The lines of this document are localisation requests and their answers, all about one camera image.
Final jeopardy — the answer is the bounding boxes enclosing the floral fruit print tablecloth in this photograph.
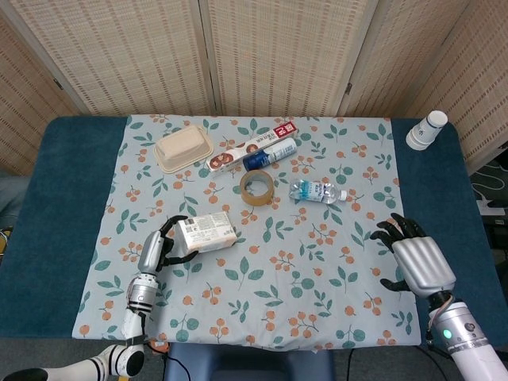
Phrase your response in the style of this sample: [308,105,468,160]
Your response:
[72,114,422,352]

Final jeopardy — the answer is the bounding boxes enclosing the woven bamboo folding screen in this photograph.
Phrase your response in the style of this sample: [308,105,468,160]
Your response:
[0,0,508,175]

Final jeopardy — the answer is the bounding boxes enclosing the white paper cup stack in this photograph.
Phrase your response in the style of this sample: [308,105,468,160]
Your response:
[405,110,448,151]

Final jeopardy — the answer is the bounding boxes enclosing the clear plastic water bottle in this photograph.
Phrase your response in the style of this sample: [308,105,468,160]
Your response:
[288,178,348,206]

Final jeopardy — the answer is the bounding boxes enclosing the white power strip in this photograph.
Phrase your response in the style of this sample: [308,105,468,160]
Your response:
[480,199,508,218]

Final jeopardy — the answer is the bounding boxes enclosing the black floor cable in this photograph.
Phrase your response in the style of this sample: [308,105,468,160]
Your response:
[160,344,192,381]

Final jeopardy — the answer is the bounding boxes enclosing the red white toothpaste box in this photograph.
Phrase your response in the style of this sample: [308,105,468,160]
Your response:
[205,121,299,174]

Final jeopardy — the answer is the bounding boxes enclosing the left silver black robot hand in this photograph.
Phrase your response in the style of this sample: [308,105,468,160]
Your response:
[137,215,199,275]

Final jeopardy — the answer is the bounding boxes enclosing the beige rectangular food container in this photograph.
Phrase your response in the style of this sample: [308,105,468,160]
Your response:
[153,125,215,175]

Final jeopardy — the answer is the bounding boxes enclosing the brown packing tape roll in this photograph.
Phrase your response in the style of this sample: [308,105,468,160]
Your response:
[239,170,275,207]

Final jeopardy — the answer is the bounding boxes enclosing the beige Face tissue pack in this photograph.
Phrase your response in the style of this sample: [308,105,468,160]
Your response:
[175,211,239,255]

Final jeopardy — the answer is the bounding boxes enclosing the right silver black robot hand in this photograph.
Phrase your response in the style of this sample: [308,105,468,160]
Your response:
[369,213,457,298]

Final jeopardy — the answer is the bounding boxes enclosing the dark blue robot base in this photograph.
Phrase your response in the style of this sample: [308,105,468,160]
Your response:
[164,341,334,381]

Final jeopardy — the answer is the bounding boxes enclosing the grey blue cloth bundle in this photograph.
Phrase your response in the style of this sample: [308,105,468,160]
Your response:
[0,174,29,223]

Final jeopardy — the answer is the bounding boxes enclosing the blue white spray can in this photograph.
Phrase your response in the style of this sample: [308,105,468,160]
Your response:
[242,137,298,172]

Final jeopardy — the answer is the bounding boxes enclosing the teal table cover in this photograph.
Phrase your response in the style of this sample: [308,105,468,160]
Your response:
[0,114,499,350]

